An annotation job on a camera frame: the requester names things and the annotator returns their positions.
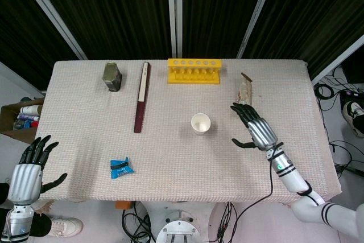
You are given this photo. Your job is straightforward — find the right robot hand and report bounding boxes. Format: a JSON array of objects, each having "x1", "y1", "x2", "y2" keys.
[{"x1": 230, "y1": 102, "x2": 284, "y2": 151}]

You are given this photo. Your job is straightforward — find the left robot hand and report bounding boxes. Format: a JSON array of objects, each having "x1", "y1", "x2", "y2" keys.
[{"x1": 7, "y1": 134, "x2": 68, "y2": 206}]

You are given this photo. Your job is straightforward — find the white paper cup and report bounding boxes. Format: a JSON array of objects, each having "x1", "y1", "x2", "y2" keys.
[{"x1": 191, "y1": 113, "x2": 212, "y2": 135}]

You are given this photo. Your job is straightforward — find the robot base column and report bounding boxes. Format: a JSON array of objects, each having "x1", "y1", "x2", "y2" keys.
[{"x1": 155, "y1": 208, "x2": 201, "y2": 243}]

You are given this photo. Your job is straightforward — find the brown snack wrapper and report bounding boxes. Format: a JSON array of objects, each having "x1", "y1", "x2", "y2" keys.
[{"x1": 235, "y1": 72, "x2": 254, "y2": 106}]

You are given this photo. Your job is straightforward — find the cardboard box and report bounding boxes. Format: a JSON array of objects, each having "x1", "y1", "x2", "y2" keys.
[{"x1": 0, "y1": 97, "x2": 46, "y2": 146}]

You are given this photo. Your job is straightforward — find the white bottle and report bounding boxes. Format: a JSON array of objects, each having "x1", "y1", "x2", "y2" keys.
[{"x1": 19, "y1": 105, "x2": 43, "y2": 115}]

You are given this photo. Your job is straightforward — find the yellow test tube rack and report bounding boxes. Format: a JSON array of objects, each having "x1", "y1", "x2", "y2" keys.
[{"x1": 167, "y1": 58, "x2": 222, "y2": 85}]

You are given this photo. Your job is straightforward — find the pink woven tablecloth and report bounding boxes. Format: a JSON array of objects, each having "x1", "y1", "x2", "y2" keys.
[{"x1": 33, "y1": 59, "x2": 342, "y2": 205}]

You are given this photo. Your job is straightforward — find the black and white sneaker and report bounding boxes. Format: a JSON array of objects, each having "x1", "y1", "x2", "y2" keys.
[{"x1": 342, "y1": 101, "x2": 364, "y2": 138}]

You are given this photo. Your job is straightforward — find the blue snack packet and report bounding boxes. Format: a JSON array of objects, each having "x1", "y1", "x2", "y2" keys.
[{"x1": 109, "y1": 156, "x2": 135, "y2": 180}]

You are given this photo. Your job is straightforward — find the orange device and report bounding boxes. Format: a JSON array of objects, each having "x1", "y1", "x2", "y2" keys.
[{"x1": 114, "y1": 200, "x2": 132, "y2": 210}]

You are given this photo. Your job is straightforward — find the olive metal tin can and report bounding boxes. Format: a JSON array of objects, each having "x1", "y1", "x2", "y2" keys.
[{"x1": 102, "y1": 61, "x2": 123, "y2": 93}]

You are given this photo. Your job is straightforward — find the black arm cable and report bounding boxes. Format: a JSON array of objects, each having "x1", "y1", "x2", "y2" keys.
[{"x1": 216, "y1": 143, "x2": 285, "y2": 240}]

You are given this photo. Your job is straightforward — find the black floor cables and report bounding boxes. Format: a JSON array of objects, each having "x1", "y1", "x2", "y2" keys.
[{"x1": 312, "y1": 66, "x2": 364, "y2": 175}]

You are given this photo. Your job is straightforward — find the black cables under table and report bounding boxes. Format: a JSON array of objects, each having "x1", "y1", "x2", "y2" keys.
[{"x1": 121, "y1": 201, "x2": 156, "y2": 243}]

